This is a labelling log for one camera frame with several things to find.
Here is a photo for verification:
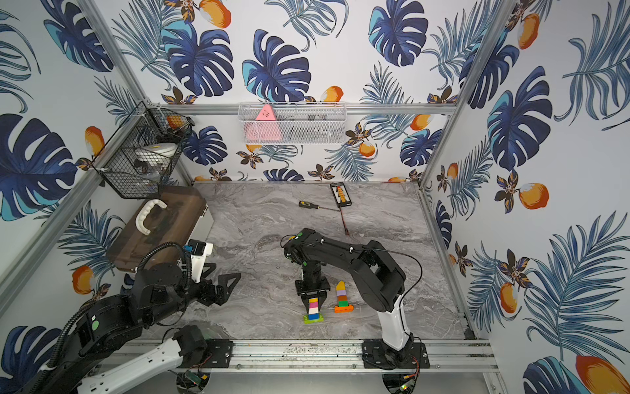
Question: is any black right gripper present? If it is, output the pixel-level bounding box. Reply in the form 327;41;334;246
292;263;328;312

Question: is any lime long lego brick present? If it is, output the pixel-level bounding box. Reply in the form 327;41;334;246
303;315;324;324

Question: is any orange long lego brick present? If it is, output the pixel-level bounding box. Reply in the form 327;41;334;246
335;305;354;314

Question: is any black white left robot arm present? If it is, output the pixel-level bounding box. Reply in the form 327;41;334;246
16;242;241;393

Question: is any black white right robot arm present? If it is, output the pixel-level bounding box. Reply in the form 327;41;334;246
282;228;429;370

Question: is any brown translucent tool case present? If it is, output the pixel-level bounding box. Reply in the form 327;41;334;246
106;186;214;273

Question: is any black yellow screwdriver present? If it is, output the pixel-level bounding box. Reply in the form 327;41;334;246
299;200;339;212

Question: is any black screwdriver bit case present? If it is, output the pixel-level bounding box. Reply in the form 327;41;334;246
330;182;352;208

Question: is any white object in basket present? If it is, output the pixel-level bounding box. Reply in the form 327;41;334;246
135;142;178;166

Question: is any pink triangular object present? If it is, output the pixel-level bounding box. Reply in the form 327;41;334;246
244;104;282;144

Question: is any black wire basket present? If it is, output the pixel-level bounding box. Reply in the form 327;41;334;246
91;102;195;200

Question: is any white wire wall shelf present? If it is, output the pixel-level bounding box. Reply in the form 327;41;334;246
238;102;347;145

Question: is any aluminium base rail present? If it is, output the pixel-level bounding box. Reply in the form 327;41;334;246
120;337;498;373

